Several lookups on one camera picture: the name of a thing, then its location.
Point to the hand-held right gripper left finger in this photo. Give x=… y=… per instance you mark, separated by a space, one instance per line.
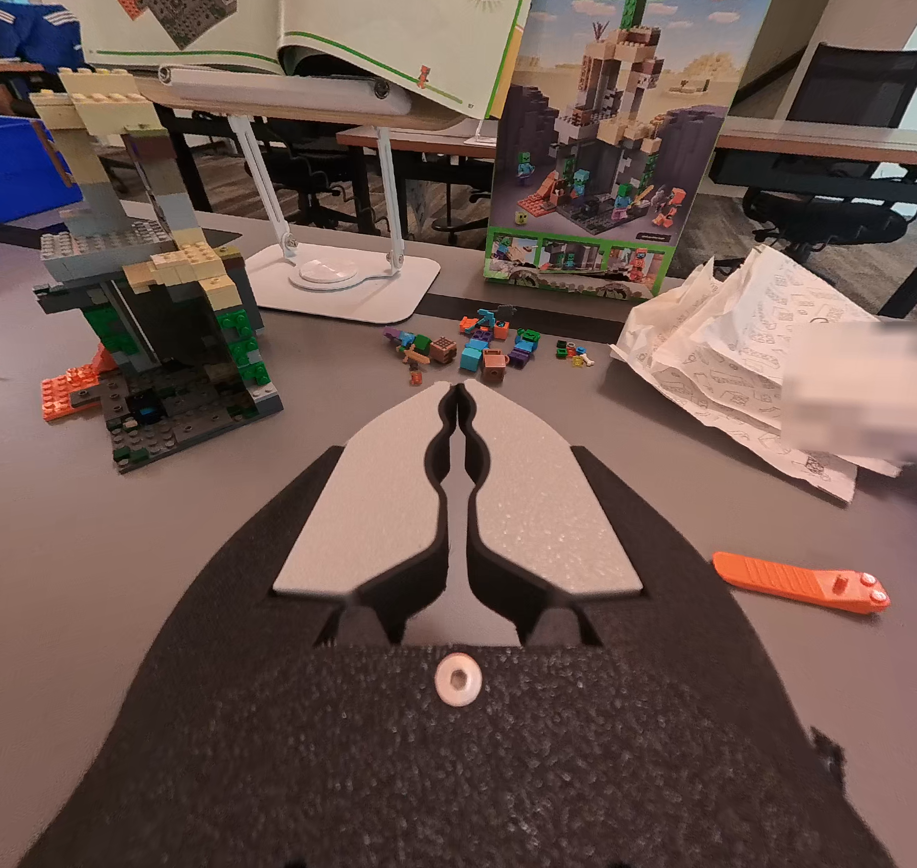
x=372 y=517

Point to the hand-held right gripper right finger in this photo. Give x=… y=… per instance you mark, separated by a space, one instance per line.
x=551 y=517

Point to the grey brick castle model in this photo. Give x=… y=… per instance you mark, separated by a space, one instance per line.
x=165 y=352

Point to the tan brick plate assembly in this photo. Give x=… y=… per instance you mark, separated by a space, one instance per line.
x=93 y=98

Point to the instruction booklet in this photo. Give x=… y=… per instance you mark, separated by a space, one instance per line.
x=358 y=1

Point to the wooden desk with black legs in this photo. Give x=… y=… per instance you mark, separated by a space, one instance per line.
x=809 y=143
x=415 y=139

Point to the pile of colourful toy figures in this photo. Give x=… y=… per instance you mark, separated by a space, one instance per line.
x=473 y=356

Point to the white book stand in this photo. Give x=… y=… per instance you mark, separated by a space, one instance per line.
x=344 y=295

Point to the crumpled white paper bags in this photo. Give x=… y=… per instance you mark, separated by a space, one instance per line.
x=716 y=338

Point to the orange brick separator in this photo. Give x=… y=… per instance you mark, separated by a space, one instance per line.
x=788 y=581

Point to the black office chair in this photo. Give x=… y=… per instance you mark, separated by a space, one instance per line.
x=308 y=173
x=852 y=87

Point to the clear acrylic stand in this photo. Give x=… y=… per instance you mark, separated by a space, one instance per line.
x=480 y=134

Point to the green toy set box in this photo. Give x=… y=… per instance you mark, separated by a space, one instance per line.
x=609 y=130

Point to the blue plastic bin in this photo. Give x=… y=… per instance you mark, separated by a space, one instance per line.
x=28 y=166

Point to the blue jacket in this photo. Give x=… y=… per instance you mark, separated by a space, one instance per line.
x=36 y=30

